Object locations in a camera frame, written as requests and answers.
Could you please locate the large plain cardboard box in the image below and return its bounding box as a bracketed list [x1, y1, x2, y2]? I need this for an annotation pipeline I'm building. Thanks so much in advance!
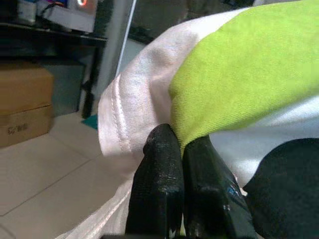
[0, 62, 55, 118]

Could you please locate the teal floor mat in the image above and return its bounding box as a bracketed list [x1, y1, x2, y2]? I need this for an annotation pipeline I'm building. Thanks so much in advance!
[81, 114, 100, 130]

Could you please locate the white box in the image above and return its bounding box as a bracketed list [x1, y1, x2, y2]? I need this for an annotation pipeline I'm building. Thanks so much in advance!
[36, 0, 98, 33]

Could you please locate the grey metal panel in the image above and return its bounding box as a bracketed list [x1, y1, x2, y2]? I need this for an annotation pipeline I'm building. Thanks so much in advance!
[42, 62, 87, 117]

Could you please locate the small printed cardboard box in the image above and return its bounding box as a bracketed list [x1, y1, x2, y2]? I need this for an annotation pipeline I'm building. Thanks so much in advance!
[0, 104, 55, 149]

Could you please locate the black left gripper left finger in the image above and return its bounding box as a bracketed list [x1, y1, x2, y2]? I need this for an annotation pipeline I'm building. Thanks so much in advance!
[126, 123, 185, 239]

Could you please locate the black shelf table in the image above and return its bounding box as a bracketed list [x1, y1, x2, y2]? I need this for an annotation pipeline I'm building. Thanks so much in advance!
[0, 0, 109, 119]

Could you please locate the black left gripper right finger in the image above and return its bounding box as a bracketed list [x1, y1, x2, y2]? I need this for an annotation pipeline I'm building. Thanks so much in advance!
[183, 136, 255, 239]

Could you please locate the white green shirt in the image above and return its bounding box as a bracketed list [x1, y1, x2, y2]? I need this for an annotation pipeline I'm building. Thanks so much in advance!
[56, 0, 319, 239]

